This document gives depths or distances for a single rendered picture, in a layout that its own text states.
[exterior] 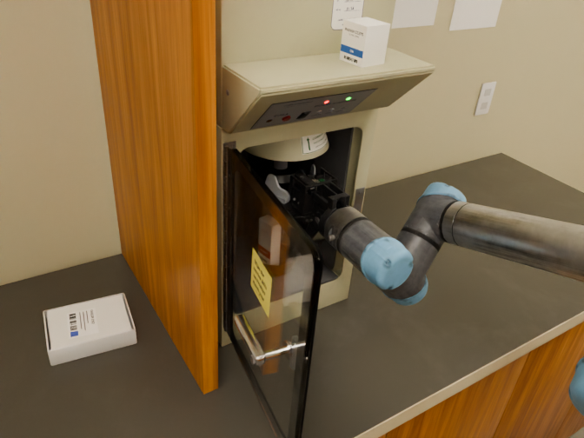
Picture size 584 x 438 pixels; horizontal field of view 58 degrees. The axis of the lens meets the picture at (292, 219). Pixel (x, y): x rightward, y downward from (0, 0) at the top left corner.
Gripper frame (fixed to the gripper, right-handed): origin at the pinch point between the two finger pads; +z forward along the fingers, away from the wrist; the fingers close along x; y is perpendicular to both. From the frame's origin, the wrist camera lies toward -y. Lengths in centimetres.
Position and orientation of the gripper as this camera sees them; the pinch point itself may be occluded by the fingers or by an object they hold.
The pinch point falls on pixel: (280, 184)
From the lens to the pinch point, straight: 107.4
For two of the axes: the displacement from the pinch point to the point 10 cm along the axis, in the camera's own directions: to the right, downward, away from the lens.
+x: -8.5, 2.3, -4.7
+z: -5.2, -4.8, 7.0
